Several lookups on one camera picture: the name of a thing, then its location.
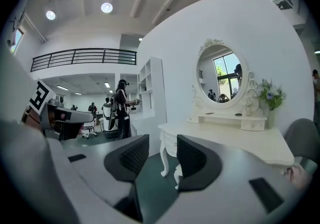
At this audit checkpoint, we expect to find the black balcony railing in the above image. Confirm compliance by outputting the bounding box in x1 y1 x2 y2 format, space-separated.
30 48 138 73

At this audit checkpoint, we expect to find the white office chair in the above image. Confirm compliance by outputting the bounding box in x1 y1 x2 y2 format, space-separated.
81 119 98 140

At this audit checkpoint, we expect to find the person's white printed shirt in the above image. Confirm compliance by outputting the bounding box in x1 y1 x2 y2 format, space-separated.
0 40 76 224

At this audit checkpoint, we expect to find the oval vanity mirror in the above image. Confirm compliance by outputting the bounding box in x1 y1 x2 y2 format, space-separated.
196 44 244 103

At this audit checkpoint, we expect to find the tall white vase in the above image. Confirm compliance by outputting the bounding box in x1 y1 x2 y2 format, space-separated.
266 109 276 130

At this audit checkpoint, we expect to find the blue white flower bouquet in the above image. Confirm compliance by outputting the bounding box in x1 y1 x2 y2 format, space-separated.
257 79 287 111

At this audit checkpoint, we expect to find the person's left forearm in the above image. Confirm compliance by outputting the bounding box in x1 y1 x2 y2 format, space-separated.
21 106 42 130

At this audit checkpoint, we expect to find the white shelf unit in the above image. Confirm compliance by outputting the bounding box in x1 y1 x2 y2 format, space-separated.
136 57 168 145

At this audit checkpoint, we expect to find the grey chair with black legs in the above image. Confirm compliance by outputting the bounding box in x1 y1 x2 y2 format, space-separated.
284 118 319 175

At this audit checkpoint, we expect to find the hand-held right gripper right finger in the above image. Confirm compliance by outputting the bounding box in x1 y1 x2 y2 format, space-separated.
159 134 303 224

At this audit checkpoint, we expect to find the person's right hand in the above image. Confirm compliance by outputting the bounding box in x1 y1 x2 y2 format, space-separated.
282 165 314 190

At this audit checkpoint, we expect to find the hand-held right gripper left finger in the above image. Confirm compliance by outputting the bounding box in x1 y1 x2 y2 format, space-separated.
48 134 150 224

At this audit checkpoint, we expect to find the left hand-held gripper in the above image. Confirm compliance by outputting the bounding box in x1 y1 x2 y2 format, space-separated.
27 78 97 141

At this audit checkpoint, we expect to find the white dressing table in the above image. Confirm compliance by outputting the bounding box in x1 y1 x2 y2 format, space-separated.
157 38 296 177

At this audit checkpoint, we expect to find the wall window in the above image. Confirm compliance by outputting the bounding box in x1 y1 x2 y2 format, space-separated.
9 27 25 55

